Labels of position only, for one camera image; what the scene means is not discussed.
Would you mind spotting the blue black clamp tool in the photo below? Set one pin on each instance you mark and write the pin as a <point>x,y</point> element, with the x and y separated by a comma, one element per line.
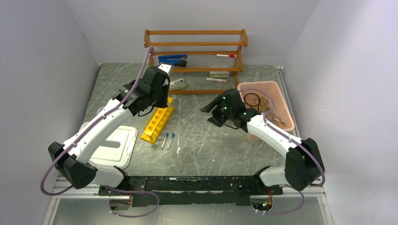
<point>176,60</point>

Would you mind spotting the metal crucible tongs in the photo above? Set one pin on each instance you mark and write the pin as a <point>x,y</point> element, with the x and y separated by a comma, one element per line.
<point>266,107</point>

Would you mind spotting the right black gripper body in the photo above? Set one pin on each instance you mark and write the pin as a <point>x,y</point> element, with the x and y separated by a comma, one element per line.
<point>221,113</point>

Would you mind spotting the white stapler on block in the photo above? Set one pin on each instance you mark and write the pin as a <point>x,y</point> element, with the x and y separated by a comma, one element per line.
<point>178,84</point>

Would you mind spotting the wooden shelf rack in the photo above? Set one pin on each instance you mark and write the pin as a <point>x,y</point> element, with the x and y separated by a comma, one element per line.
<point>201,47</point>

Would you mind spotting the orange white pen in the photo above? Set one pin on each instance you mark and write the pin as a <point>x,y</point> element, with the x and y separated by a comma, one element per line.
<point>216,80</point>

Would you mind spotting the yellow test tube rack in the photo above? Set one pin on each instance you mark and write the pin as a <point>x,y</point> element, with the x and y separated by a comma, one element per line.
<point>157,123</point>

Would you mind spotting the blue white tape roll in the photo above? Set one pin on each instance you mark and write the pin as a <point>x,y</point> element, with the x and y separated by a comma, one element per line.
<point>101,111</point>

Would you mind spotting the pink plastic bin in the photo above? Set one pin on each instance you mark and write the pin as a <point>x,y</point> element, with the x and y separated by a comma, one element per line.
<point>252,92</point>

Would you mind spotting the blue capped test tubes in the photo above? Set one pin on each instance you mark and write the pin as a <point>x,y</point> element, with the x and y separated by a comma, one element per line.
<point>164,141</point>

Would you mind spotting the white green box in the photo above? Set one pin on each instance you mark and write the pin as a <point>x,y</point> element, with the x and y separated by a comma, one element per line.
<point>219,74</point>

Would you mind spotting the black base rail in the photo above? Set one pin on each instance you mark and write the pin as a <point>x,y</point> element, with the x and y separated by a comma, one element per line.
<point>166,190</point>

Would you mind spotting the white plastic lid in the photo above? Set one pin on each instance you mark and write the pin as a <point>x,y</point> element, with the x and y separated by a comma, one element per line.
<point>117,148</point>

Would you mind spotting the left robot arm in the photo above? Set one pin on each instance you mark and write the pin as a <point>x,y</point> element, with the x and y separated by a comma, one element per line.
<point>72,158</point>

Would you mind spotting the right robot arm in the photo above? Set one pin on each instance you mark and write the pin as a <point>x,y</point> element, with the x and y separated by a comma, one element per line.
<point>303,162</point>

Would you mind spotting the red white marker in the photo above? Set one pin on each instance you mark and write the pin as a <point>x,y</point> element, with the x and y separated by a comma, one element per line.
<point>226,55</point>

